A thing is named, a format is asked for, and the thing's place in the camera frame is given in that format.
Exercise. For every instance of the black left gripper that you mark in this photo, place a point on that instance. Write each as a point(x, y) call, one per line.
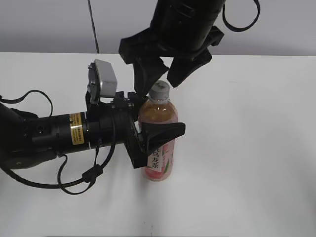
point(109, 124)

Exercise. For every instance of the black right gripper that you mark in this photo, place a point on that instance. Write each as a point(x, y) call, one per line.
point(186, 44)

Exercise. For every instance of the white bottle cap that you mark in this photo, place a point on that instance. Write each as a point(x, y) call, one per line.
point(159, 92)

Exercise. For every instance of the pink peach tea bottle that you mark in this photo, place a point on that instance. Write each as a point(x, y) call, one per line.
point(158, 114)

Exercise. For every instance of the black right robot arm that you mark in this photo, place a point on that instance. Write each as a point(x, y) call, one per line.
point(184, 12)

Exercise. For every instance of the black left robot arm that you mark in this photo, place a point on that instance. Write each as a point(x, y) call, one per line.
point(27, 140)

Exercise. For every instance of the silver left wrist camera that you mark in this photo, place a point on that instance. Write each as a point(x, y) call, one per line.
point(102, 81)

